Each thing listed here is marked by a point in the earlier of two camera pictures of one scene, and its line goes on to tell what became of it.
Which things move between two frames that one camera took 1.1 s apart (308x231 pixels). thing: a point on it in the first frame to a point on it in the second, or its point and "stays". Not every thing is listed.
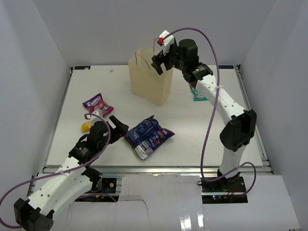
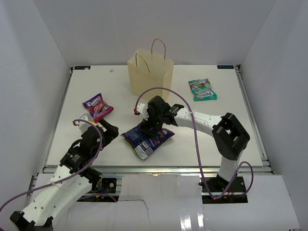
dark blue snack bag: (146, 136) stays
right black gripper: (161, 58) to (146, 125)
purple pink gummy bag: (97, 103) stays
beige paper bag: (146, 82) stays
